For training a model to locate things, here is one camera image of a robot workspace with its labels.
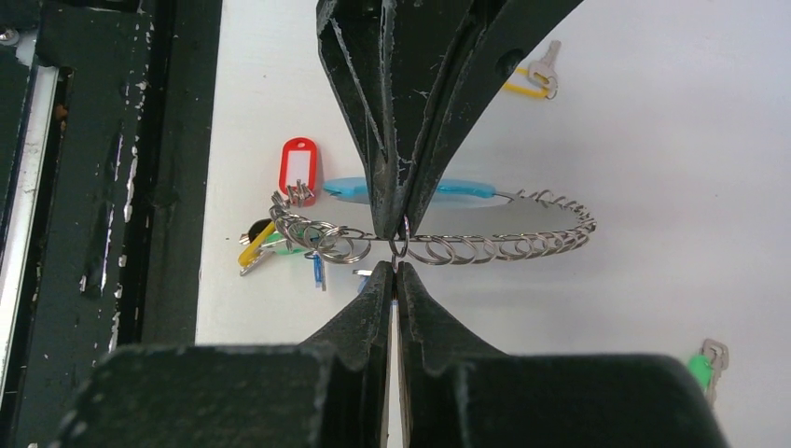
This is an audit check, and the red tagged key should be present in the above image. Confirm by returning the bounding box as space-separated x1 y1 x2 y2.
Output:
278 137 319 207

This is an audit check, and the key with yellow tag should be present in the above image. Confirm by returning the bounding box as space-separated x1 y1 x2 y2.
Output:
503 40 562 101

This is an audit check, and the key with green tag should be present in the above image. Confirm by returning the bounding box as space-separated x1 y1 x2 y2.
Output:
687 338 729 407

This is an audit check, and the green tagged key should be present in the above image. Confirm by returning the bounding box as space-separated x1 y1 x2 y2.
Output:
262 231 306 256

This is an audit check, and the key with blue tag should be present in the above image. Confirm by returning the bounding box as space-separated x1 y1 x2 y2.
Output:
353 263 396 297

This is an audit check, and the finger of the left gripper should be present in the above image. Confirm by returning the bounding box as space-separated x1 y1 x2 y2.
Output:
395 1 580 236
316 1 396 239

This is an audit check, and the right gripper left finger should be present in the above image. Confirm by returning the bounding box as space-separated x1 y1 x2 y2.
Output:
53 261 394 447

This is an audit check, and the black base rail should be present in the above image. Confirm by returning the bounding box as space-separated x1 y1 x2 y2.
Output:
1 1 222 447

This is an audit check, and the metal key organiser with rings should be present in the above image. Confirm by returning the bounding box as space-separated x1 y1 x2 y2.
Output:
270 177 597 266

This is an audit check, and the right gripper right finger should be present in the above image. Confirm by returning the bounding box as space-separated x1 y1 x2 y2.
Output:
395 262 727 447

